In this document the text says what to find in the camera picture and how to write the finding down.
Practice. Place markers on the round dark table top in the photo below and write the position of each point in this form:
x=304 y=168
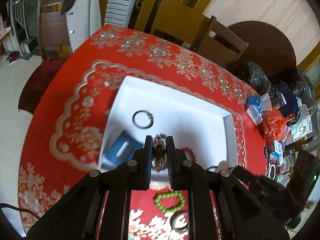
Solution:
x=268 y=47

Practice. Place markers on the navy blue cloth bag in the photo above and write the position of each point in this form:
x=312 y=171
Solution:
x=291 y=106

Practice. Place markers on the red floral tablecloth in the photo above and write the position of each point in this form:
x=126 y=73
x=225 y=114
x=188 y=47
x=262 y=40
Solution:
x=65 y=134

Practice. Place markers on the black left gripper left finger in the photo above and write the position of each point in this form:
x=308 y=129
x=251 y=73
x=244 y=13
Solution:
x=144 y=160

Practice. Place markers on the metal stair railing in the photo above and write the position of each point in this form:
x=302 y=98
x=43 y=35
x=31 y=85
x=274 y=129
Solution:
x=25 y=42

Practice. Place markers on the black plastic bag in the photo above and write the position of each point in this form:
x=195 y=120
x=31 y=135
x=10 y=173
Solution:
x=253 y=75

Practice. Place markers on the white shallow box tray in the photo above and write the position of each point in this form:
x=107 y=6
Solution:
x=144 y=108

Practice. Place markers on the blue square hair claw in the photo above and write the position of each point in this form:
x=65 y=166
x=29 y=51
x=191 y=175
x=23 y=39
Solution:
x=122 y=150

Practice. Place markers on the left brown wooden chair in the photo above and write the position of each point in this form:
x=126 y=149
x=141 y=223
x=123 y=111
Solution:
x=52 y=28

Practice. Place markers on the white patterned gift bag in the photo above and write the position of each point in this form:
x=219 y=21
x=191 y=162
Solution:
x=304 y=124

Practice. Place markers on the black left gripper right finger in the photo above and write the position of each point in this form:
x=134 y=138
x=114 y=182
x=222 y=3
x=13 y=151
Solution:
x=175 y=159

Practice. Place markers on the blue tissue pack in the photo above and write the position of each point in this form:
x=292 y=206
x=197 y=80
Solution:
x=256 y=106

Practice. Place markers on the white jacket on chair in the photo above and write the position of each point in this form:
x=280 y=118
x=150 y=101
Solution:
x=83 y=19

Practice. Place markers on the red plastic bag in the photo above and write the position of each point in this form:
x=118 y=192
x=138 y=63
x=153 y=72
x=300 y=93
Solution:
x=273 y=125

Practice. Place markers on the blue small box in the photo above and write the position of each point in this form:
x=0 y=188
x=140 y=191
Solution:
x=274 y=155

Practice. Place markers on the dark wooden slat chair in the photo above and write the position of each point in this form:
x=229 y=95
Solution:
x=220 y=45

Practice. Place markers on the brown glossy chair back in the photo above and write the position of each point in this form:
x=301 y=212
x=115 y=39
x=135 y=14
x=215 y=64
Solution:
x=181 y=22

